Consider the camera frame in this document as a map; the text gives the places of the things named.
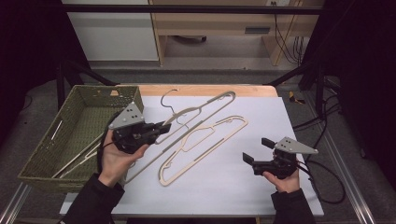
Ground grey clothes hanger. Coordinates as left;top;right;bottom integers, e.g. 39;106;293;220
124;88;236;185

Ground hanging black cables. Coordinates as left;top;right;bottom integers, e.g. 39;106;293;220
270;0;307;65

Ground black horizontal frame bar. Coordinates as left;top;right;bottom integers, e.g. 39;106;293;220
60;4;325;16

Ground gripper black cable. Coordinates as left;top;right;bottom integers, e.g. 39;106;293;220
96;141;115;175
297;160;347;205

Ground person's right hand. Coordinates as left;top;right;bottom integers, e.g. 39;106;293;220
262;148;302;194

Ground black curtain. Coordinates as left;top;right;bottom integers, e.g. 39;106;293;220
303;0;396;188
0;0;92;144

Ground person's left hand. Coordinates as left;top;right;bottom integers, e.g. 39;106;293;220
98;129;150;189

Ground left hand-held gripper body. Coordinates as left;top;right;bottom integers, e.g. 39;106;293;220
107;101;158;155

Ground aluminium rail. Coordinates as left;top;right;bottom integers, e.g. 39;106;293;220
306;92;377;224
0;183;32;224

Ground white paper sheet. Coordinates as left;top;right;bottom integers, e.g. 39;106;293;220
59;95;325;217

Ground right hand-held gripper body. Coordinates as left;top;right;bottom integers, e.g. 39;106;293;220
252;136;319;180

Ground black floor cables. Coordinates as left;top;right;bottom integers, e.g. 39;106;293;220
292;92;342;132

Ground dark object under desk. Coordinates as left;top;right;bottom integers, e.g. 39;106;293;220
171;35;207;44

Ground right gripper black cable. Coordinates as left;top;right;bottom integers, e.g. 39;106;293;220
297;160;347;205

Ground light wooden desk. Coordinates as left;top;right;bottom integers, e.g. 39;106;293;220
148;0;325;67

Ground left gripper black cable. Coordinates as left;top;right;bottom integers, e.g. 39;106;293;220
96;141;115;175

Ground yellow and black tool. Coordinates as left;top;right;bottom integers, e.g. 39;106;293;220
288;91;306;105

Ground green woven basket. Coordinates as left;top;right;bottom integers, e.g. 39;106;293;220
17;84;145;193

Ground beige wooden clothes hanger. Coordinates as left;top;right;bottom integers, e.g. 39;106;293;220
158;115;249;187

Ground black frame leg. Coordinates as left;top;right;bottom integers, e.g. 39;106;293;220
55;59;118;110
264;60;326;116

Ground pale clothes hanger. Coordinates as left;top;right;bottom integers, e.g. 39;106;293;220
50;133;106;180

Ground white cabinet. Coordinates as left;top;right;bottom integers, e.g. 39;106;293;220
60;0;160;63

